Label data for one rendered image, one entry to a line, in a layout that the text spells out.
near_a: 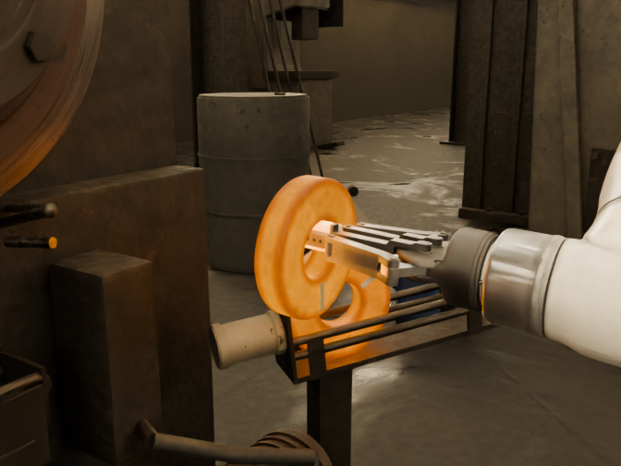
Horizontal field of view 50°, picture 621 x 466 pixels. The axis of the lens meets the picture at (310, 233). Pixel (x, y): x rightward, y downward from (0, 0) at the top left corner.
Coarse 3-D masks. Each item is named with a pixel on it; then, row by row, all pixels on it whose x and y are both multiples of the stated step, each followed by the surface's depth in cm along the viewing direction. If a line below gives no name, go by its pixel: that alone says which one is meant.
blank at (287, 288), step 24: (288, 192) 67; (312, 192) 68; (336, 192) 72; (264, 216) 67; (288, 216) 65; (312, 216) 68; (336, 216) 73; (264, 240) 66; (288, 240) 66; (264, 264) 66; (288, 264) 66; (312, 264) 75; (336, 264) 75; (264, 288) 67; (288, 288) 67; (312, 288) 71; (336, 288) 76; (288, 312) 68; (312, 312) 72
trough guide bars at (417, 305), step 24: (408, 288) 98; (432, 288) 99; (336, 312) 94; (408, 312) 91; (456, 312) 94; (480, 312) 95; (312, 336) 86; (360, 336) 89; (384, 336) 91; (312, 360) 87
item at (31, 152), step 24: (96, 0) 67; (96, 24) 67; (96, 48) 68; (72, 72) 66; (72, 96) 66; (48, 120) 64; (24, 144) 62; (48, 144) 64; (0, 168) 61; (24, 168) 63; (0, 192) 61
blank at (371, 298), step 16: (304, 256) 88; (352, 272) 89; (352, 288) 92; (368, 288) 90; (384, 288) 91; (352, 304) 93; (368, 304) 91; (384, 304) 92; (304, 320) 88; (320, 320) 88; (336, 320) 92; (352, 320) 91; (336, 336) 90; (352, 336) 91; (336, 352) 91; (352, 352) 92
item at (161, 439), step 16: (144, 432) 76; (160, 448) 76; (176, 448) 76; (192, 448) 77; (208, 448) 78; (224, 448) 79; (240, 448) 80; (256, 448) 80; (272, 448) 81; (288, 448) 81; (304, 448) 82; (272, 464) 80; (288, 464) 81; (304, 464) 81
